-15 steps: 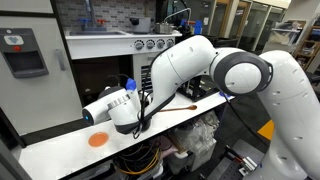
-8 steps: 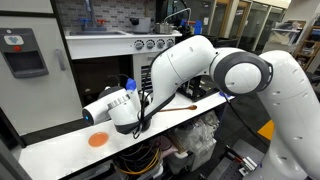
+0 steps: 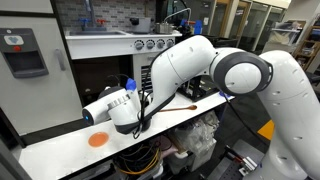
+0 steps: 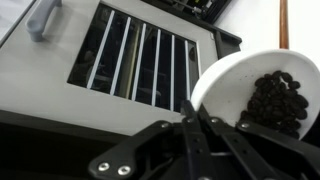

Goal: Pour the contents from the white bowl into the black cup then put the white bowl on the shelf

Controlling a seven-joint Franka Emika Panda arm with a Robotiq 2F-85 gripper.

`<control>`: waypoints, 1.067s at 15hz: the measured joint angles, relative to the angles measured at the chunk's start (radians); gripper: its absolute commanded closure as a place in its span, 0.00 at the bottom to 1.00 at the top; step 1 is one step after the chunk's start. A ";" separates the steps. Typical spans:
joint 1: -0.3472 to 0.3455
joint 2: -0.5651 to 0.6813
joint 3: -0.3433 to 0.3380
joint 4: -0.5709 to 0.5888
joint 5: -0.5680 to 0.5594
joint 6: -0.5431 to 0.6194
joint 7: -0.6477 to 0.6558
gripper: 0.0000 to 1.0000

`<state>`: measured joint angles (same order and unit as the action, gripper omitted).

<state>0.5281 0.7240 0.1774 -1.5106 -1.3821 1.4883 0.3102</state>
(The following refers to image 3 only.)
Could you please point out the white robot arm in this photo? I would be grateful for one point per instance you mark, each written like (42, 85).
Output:
(293, 116)

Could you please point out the toy sink faucet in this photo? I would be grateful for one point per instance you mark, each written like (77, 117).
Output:
(89, 16)

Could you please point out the blue box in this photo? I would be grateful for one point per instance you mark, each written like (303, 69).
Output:
(198, 27)

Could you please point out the white plastic container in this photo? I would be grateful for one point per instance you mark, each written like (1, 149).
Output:
(200, 160)

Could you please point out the grey toy stove knob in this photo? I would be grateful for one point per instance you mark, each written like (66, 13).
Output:
(150, 44)
(170, 42)
(138, 44)
(160, 43)

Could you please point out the grey metal base plate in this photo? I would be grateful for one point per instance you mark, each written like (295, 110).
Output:
(226, 166)

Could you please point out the white toy play kitchen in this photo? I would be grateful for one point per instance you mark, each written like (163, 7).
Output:
(40, 100)

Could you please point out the clear plastic bag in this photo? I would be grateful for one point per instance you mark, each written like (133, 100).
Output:
(196, 133)

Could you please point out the wooden spoon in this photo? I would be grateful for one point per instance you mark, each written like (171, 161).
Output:
(191, 107)

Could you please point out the grey toy appliance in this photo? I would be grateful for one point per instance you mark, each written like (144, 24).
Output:
(141, 25)

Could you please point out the small white bowl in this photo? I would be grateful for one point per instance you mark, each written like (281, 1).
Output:
(148, 99)

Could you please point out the silver toy pot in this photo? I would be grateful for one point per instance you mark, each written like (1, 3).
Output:
(163, 28)

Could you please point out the orange round disc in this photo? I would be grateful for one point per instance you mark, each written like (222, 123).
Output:
(98, 139)

